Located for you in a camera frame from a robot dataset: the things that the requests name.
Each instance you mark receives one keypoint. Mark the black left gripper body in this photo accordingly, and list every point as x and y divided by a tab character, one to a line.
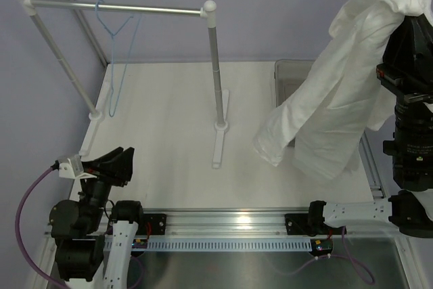
96	191

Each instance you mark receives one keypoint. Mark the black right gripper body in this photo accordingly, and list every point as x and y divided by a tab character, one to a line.
403	82

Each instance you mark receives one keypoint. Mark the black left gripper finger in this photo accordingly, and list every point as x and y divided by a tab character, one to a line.
120	166
105	164

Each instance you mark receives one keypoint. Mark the white shirt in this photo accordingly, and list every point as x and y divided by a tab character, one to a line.
341	96

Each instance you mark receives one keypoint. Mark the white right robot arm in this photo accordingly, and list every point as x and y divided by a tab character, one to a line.
166	113

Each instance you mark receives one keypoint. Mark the grey plastic bin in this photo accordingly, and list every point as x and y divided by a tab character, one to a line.
288	77

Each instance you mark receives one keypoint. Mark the silver clothes rack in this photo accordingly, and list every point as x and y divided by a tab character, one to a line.
98	111

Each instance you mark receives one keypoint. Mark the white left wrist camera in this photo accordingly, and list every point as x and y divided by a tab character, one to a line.
71	167

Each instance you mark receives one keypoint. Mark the white slotted cable duct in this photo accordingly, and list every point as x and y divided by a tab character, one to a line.
223	245

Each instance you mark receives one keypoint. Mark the aluminium mounting rail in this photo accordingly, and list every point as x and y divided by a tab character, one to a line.
159	223

